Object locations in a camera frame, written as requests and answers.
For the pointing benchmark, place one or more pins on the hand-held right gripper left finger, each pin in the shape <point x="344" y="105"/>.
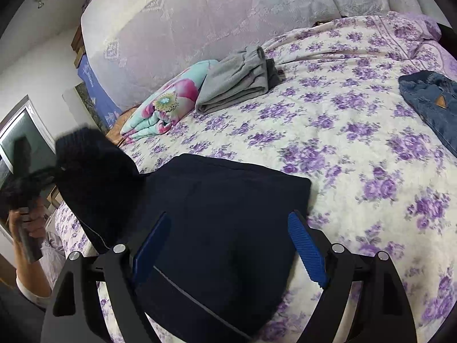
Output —
<point x="150" y="246"/>

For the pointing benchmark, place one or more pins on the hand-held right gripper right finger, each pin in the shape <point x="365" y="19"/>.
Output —
<point x="307" y="253"/>

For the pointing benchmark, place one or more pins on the dark navy pants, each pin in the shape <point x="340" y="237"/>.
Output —
<point x="221" y="203"/>

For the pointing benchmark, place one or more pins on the person's left forearm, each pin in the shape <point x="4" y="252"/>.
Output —
<point x="28" y="271"/>

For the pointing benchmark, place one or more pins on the folded grey pants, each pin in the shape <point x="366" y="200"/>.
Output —
<point x="228" y="85"/>

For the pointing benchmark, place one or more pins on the person's left hand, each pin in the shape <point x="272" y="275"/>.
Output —
<point x="35" y="221"/>

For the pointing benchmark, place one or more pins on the white framed window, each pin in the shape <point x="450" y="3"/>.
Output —
<point x="32" y="128"/>

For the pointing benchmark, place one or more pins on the orange brown pillow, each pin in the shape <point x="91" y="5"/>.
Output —
<point x="119" y="128"/>

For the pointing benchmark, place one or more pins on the purple floral bed sheet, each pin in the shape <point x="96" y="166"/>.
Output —
<point x="339" y="150"/>

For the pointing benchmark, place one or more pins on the folded floral quilt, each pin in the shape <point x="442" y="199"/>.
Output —
<point x="167" y="103"/>

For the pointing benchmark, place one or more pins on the ceiling spotlight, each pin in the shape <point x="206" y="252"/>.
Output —
<point x="39" y="1"/>

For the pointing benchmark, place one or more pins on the dark grey folded cloth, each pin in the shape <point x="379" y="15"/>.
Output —
<point x="274" y="73"/>

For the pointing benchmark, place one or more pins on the blue jeans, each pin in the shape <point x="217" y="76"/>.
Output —
<point x="425" y="96"/>

